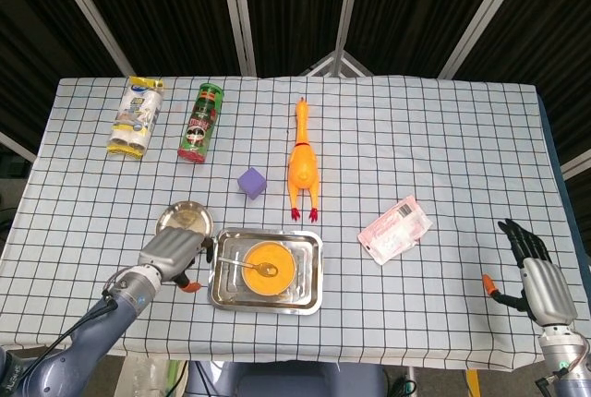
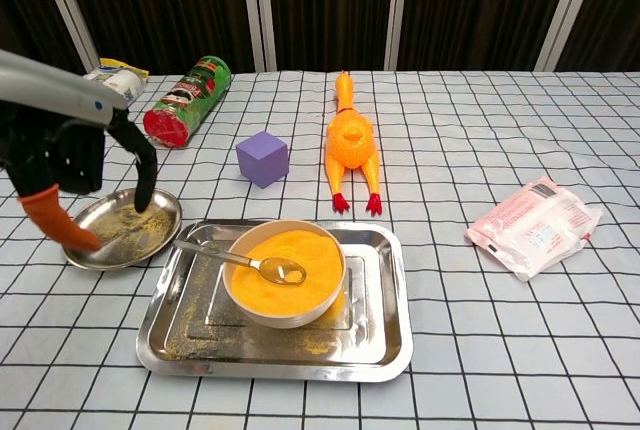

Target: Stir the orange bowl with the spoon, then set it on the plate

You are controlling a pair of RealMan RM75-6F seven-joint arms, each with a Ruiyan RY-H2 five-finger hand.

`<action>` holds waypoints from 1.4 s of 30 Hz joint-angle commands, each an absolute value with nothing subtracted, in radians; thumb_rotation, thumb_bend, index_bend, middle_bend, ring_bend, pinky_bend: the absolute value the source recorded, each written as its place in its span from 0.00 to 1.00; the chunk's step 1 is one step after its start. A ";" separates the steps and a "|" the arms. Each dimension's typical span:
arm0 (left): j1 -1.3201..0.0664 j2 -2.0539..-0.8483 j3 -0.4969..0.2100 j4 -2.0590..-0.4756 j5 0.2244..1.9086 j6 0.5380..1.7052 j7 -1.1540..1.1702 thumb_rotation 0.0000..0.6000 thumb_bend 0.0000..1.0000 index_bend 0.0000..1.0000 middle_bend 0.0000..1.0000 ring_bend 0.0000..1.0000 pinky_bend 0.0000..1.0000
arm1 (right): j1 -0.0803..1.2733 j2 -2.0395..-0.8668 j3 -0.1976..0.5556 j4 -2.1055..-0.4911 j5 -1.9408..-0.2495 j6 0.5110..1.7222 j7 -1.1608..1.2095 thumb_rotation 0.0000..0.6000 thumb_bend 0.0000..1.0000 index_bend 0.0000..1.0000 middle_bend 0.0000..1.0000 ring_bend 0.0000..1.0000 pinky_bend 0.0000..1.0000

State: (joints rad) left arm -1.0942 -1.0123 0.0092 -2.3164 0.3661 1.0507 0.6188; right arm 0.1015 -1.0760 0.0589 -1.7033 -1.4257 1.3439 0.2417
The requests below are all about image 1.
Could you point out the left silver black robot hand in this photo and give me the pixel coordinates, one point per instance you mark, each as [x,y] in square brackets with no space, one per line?
[171,249]

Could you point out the silver metal spoon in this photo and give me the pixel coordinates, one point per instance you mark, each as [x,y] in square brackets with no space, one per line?
[268,270]

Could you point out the white screen frame post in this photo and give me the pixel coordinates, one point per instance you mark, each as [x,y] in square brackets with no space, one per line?
[240,18]
[481,14]
[91,14]
[16,144]
[347,9]
[577,165]

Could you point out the round steel plate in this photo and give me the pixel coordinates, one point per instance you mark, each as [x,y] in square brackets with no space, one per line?
[184,214]

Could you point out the yellow white roll package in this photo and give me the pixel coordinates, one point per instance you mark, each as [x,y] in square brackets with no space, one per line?
[136,115]

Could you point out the yellow powder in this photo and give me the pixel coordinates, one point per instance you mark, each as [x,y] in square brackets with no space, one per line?
[263,284]

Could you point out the orange rubber chicken toy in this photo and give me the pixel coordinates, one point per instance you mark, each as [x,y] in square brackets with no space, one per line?
[303,166]

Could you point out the purple foam cube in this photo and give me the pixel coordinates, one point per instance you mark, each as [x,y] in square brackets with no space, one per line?
[251,182]

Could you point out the green Pringles can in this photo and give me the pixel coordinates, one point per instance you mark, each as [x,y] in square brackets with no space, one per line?
[201,124]

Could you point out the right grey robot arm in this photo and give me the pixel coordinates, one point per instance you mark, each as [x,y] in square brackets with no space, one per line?
[568,346]

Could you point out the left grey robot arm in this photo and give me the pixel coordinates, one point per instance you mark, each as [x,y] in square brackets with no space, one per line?
[92,332]

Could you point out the rectangular steel tray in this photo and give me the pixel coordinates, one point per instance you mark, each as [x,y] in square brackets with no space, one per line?
[305,295]

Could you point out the blue grey robot torso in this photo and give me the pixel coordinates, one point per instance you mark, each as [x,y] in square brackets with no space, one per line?
[286,381]

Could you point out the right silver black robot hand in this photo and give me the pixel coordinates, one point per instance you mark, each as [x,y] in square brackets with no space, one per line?
[547,286]

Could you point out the white screen base bracket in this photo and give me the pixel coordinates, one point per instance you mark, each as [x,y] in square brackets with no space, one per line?
[321,63]

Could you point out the white grid-patterned tablecloth table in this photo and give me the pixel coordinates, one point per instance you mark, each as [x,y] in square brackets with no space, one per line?
[415,138]

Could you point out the pink white plastic packet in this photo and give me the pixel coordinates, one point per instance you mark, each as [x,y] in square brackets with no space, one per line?
[392,233]

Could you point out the beige round bowl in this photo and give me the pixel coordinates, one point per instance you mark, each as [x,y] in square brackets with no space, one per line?
[268,294]

